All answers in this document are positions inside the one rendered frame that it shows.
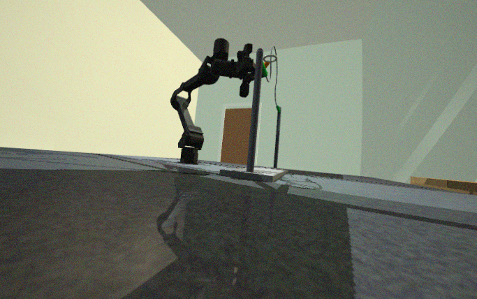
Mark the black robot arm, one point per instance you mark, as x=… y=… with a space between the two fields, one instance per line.
x=193 y=135

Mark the orange handle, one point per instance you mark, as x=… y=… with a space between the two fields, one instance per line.
x=268 y=62

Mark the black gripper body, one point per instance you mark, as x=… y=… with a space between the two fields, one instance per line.
x=244 y=87

